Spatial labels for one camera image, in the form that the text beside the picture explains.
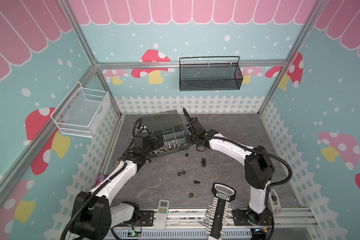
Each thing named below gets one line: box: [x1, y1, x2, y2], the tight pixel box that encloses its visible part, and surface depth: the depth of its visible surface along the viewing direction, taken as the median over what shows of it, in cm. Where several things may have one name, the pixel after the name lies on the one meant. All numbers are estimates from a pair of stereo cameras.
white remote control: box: [154, 199, 170, 230], surface depth 76 cm
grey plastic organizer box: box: [140, 109, 190, 157], surface depth 104 cm
